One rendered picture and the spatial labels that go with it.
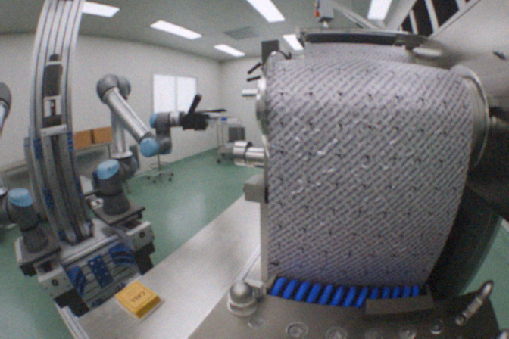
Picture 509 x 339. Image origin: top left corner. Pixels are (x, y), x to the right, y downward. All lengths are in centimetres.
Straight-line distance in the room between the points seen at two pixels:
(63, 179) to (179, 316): 81
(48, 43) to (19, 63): 264
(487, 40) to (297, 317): 45
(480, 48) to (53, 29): 137
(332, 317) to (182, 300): 29
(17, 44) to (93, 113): 206
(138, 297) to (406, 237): 44
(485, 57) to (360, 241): 33
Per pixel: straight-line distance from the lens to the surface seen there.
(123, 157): 109
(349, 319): 27
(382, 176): 22
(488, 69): 38
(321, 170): 21
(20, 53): 381
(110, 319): 47
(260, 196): 33
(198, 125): 91
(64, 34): 119
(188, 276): 50
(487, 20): 38
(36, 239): 96
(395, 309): 27
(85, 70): 395
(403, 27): 86
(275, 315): 26
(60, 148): 102
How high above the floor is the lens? 125
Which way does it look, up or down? 11 degrees down
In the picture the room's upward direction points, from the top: 1 degrees counter-clockwise
